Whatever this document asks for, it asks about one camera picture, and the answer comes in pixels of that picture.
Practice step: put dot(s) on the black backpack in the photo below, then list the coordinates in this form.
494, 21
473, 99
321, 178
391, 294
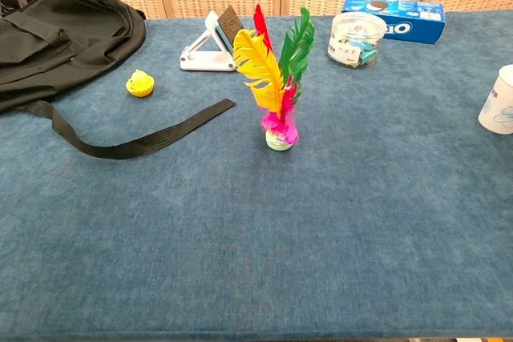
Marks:
60, 45

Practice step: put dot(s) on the small yellow toy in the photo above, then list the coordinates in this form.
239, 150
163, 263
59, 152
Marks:
140, 85

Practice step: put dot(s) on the blue table cloth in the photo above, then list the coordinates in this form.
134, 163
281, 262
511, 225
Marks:
256, 238

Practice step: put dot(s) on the clear jar of binder clips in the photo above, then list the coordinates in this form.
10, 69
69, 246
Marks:
354, 43

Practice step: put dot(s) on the colourful feather shuttlecock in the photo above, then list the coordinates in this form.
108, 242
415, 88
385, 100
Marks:
264, 73

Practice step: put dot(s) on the white folding phone stand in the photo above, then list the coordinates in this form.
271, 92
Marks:
200, 62

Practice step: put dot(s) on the blue Oreo cookie box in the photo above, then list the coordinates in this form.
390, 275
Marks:
421, 17

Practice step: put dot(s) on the black smartphone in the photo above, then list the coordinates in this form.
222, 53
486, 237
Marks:
230, 23

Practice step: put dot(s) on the white paper cup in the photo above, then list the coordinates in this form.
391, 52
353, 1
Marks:
499, 101

